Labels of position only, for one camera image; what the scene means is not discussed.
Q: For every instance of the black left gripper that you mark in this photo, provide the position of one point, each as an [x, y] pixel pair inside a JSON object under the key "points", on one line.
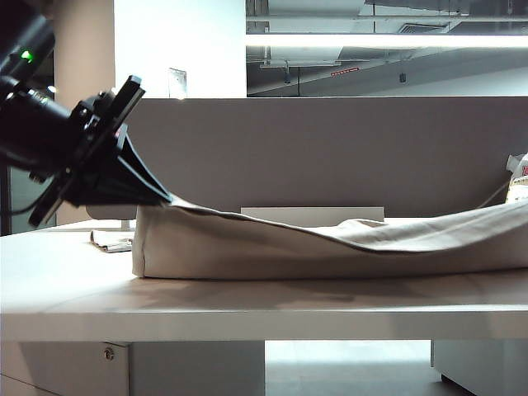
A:
{"points": [[103, 136]]}

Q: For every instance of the beige T-shirt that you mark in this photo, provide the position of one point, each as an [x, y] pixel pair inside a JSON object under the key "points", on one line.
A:
{"points": [[288, 255]]}

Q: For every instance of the dark glass door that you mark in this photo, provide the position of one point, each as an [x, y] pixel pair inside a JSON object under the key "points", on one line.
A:
{"points": [[18, 194]]}

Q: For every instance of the white drawer cabinet with lock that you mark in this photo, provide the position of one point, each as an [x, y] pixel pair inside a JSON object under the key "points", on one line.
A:
{"points": [[62, 369]]}

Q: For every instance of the grey fabric desk partition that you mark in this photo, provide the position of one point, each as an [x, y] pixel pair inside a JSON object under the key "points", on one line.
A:
{"points": [[330, 156]]}

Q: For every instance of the red ceiling sign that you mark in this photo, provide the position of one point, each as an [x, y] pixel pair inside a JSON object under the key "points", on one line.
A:
{"points": [[344, 72]]}

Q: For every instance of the long ceiling light strip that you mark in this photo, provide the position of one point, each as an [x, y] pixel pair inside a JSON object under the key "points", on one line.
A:
{"points": [[371, 40]]}

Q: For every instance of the ceiling air vent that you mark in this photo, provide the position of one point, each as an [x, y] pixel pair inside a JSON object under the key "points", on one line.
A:
{"points": [[418, 28]]}

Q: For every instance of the printed plastic snack bag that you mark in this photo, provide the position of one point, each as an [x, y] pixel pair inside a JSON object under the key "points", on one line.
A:
{"points": [[519, 181]]}

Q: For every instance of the silver partition bracket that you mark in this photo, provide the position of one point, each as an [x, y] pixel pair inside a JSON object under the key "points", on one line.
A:
{"points": [[125, 225]]}

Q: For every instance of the silver wall plate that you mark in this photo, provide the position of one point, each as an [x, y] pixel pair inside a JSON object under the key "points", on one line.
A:
{"points": [[177, 83]]}

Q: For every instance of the white pedestal cabinet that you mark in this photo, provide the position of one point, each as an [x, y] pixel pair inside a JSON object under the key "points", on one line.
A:
{"points": [[482, 363]]}

